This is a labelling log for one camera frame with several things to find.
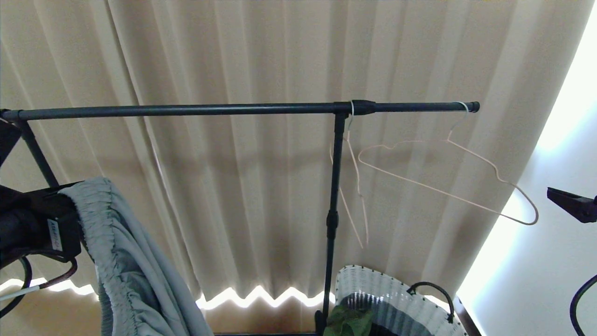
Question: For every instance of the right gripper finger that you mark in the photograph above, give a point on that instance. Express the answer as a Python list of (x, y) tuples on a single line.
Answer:
[(580, 207)]

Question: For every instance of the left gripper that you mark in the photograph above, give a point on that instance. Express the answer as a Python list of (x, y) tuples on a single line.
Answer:
[(32, 224)]

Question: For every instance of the pale grey shorts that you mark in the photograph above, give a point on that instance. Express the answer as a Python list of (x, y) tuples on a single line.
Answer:
[(126, 261)]

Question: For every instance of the pink clothes hanger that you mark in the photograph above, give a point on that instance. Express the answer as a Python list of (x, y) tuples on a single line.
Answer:
[(433, 189), (357, 182)]

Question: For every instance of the black clothes rack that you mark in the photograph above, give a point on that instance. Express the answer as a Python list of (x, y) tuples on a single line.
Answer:
[(186, 110)]

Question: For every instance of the white laundry basket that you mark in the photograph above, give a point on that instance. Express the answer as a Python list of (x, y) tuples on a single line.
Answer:
[(373, 282)]

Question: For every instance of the green garment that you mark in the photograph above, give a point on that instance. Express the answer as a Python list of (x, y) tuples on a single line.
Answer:
[(350, 322)]

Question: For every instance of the beige curtain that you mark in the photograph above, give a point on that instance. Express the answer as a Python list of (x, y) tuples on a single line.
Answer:
[(233, 56)]

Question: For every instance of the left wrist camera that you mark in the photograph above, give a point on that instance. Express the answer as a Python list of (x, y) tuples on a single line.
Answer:
[(7, 144)]

